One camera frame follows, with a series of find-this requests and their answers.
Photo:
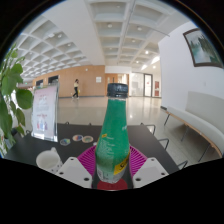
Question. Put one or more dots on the flat round red coaster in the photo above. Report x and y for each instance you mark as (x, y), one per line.
(111, 186)

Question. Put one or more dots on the framed landscape painting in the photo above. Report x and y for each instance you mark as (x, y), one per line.
(204, 50)

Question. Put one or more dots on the clear acrylic sign stand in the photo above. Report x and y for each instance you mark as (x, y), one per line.
(45, 111)

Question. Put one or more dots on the recessed ceiling lights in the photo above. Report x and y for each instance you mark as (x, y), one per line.
(109, 25)

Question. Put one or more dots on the green leafy potted plant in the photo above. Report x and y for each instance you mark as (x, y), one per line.
(11, 100)

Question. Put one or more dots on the long white wall bench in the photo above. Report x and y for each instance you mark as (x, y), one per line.
(203, 120)

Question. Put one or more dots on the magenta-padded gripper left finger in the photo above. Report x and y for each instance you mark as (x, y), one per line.
(75, 171)

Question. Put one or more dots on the person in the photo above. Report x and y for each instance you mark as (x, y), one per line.
(76, 89)

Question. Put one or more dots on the white dotted cup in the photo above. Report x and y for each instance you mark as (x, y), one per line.
(48, 161)

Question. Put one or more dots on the round colourful sticker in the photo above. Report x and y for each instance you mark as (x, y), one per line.
(65, 142)
(87, 139)
(77, 137)

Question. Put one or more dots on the green plastic drink bottle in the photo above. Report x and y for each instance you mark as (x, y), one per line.
(113, 140)

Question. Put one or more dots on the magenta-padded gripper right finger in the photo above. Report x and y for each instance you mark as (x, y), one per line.
(150, 170)

